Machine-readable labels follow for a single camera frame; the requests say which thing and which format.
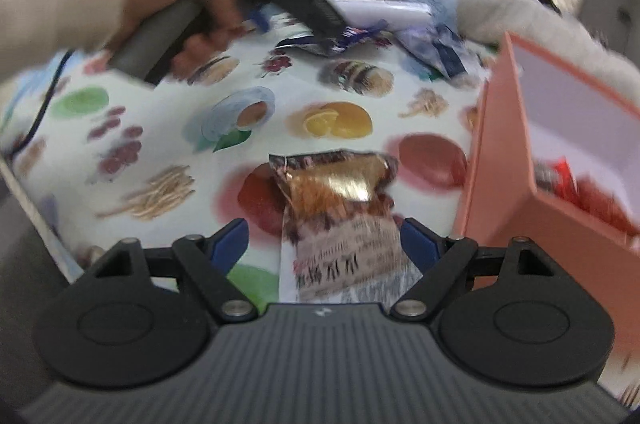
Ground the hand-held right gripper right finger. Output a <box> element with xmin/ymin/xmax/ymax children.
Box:
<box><xmin>391</xmin><ymin>217</ymin><xmax>568</xmax><ymax>322</ymax></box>

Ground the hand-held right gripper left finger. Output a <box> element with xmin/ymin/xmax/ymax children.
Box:
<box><xmin>82</xmin><ymin>217</ymin><xmax>257</xmax><ymax>324</ymax></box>

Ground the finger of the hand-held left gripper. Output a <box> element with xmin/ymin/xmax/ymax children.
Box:
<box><xmin>281</xmin><ymin>0</ymin><xmax>349</xmax><ymax>44</ymax></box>

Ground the dark blue snack packet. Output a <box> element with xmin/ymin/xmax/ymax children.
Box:
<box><xmin>275</xmin><ymin>20</ymin><xmax>391</xmax><ymax>56</ymax></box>

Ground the brown gold snack packet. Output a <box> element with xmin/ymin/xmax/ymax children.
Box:
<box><xmin>268</xmin><ymin>148</ymin><xmax>426</xmax><ymax>305</ymax></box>

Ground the pink cardboard box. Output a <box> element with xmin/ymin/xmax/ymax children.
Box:
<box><xmin>452</xmin><ymin>32</ymin><xmax>640</xmax><ymax>385</ymax></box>

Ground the red snack packet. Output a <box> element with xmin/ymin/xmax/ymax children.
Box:
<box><xmin>534</xmin><ymin>157</ymin><xmax>581</xmax><ymax>207</ymax></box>
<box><xmin>575</xmin><ymin>177</ymin><xmax>640</xmax><ymax>237</ymax></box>

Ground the white tube bottle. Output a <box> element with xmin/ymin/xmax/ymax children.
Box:
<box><xmin>327</xmin><ymin>0</ymin><xmax>433</xmax><ymax>28</ymax></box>

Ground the clear blue plastic bag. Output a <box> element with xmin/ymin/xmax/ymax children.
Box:
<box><xmin>400</xmin><ymin>0</ymin><xmax>483</xmax><ymax>80</ymax></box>

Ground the fruit print mat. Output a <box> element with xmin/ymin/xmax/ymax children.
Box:
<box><xmin>0</xmin><ymin>12</ymin><xmax>496</xmax><ymax>305</ymax></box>

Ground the black cable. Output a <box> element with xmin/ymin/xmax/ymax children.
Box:
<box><xmin>12</xmin><ymin>48</ymin><xmax>73</xmax><ymax>152</ymax></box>

